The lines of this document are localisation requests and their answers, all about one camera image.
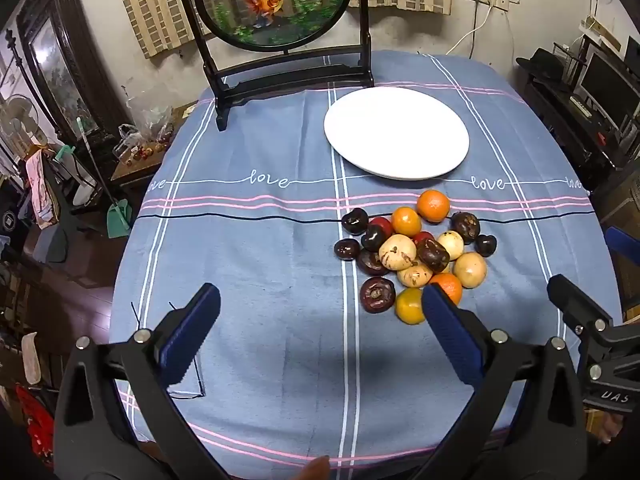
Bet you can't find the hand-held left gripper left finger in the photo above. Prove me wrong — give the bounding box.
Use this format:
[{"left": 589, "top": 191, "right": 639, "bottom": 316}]
[{"left": 52, "top": 282, "right": 231, "bottom": 480}]

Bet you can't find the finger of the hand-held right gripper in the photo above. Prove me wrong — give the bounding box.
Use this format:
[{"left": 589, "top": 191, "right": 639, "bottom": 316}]
[{"left": 547, "top": 274, "right": 640, "bottom": 376}]

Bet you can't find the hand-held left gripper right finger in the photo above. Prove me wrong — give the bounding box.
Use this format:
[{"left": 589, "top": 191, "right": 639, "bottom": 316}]
[{"left": 415, "top": 284, "right": 588, "bottom": 480}]

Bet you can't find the orange mandarin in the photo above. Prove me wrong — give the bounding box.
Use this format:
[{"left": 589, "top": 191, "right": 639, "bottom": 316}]
[
  {"left": 429, "top": 272, "right": 463, "bottom": 306},
  {"left": 416, "top": 189, "right": 452, "bottom": 224}
]

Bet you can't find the green-tinged yellow mandarin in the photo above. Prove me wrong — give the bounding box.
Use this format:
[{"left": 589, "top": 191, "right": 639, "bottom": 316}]
[{"left": 395, "top": 287, "right": 428, "bottom": 326}]

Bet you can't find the pale tan potato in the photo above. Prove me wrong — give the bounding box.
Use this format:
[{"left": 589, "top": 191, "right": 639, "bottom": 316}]
[
  {"left": 396, "top": 263, "right": 434, "bottom": 288},
  {"left": 452, "top": 252, "right": 488, "bottom": 289},
  {"left": 378, "top": 234, "right": 417, "bottom": 271},
  {"left": 437, "top": 230, "right": 465, "bottom": 261}
]

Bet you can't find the large dark brown water chestnut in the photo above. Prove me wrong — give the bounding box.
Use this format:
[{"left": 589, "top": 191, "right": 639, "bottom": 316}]
[{"left": 361, "top": 276, "right": 397, "bottom": 314}]

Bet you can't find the group of dark chestnuts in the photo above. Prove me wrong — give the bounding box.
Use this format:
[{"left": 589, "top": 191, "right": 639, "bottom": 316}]
[{"left": 334, "top": 208, "right": 498, "bottom": 277}]

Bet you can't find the small orange tomato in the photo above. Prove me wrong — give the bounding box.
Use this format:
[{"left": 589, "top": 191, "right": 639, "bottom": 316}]
[{"left": 390, "top": 206, "right": 423, "bottom": 238}]

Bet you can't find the white round plate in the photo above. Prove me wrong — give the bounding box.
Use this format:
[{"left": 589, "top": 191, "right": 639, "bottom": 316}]
[{"left": 323, "top": 87, "right": 471, "bottom": 181}]

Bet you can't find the person's right hand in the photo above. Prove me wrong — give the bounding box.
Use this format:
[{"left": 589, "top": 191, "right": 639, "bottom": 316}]
[{"left": 597, "top": 412, "right": 626, "bottom": 443}]

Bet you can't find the blue striped tablecloth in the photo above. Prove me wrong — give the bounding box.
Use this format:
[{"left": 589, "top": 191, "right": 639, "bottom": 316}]
[{"left": 107, "top": 50, "right": 623, "bottom": 468}]

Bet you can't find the brown cardboard box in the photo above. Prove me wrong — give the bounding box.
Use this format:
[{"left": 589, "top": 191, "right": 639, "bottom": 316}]
[{"left": 595, "top": 170, "right": 640, "bottom": 226}]

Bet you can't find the black desk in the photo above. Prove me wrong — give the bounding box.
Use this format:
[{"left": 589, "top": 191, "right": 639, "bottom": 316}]
[{"left": 520, "top": 75, "right": 640, "bottom": 191}]

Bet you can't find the small wooden side table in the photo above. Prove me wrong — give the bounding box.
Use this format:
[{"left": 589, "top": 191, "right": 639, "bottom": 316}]
[{"left": 111, "top": 102, "right": 198, "bottom": 196}]

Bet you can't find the red cloth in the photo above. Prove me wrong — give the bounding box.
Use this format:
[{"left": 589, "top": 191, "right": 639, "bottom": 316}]
[{"left": 15, "top": 385, "right": 56, "bottom": 456}]

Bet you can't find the pink cloth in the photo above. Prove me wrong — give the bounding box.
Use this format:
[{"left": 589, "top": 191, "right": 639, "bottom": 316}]
[{"left": 25, "top": 150, "right": 58, "bottom": 226}]

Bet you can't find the black computer monitor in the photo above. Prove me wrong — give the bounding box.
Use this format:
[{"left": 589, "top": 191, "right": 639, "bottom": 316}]
[{"left": 575, "top": 50, "right": 638, "bottom": 131}]

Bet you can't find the black bag with round logo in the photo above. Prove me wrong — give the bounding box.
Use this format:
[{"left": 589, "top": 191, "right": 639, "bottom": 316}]
[{"left": 0, "top": 205, "right": 23, "bottom": 236}]

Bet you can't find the clear plastic bag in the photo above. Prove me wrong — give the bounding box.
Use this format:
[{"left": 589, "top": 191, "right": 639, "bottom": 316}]
[{"left": 117, "top": 95, "right": 173, "bottom": 151}]

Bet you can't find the black hat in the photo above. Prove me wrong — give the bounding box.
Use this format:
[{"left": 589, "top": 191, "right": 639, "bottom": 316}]
[{"left": 515, "top": 47, "right": 571, "bottom": 81}]

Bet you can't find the white electric fan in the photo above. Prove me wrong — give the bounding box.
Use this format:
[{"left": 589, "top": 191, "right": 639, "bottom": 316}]
[{"left": 0, "top": 95, "right": 41, "bottom": 146}]

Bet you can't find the dark carved wooden cabinet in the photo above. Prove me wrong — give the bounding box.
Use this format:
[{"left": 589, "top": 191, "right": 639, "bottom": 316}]
[{"left": 15, "top": 0, "right": 131, "bottom": 141}]

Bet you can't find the beige checked curtain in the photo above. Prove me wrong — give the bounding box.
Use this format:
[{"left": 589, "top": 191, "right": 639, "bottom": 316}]
[{"left": 110, "top": 0, "right": 453, "bottom": 58}]

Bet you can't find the round goldfish table screen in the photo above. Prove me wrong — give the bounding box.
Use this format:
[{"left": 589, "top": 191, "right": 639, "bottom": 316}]
[{"left": 170, "top": 0, "right": 376, "bottom": 133}]

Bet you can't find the green dustpan with handle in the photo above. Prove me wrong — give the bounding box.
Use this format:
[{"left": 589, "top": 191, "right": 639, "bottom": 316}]
[{"left": 75, "top": 117, "right": 133, "bottom": 238}]

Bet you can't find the white power cable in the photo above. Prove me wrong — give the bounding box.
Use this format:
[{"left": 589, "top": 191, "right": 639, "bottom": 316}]
[{"left": 445, "top": 4, "right": 506, "bottom": 56}]

